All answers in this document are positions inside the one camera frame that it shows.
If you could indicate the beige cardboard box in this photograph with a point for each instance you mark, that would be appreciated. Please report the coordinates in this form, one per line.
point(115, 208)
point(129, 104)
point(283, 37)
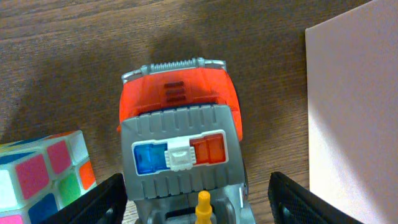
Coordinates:
point(352, 111)

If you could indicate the pastel rubik's cube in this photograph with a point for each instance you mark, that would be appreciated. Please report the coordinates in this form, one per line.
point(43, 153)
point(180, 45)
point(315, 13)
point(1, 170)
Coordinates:
point(41, 176)

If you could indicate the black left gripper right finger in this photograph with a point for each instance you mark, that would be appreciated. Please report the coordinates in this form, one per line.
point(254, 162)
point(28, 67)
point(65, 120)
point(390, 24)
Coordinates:
point(292, 203)

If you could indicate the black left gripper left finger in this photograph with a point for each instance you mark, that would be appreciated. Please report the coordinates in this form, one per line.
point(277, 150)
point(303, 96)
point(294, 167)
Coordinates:
point(105, 203)

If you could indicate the red grey toy truck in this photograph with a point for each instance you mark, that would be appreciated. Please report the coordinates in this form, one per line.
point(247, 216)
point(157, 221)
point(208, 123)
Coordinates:
point(181, 128)

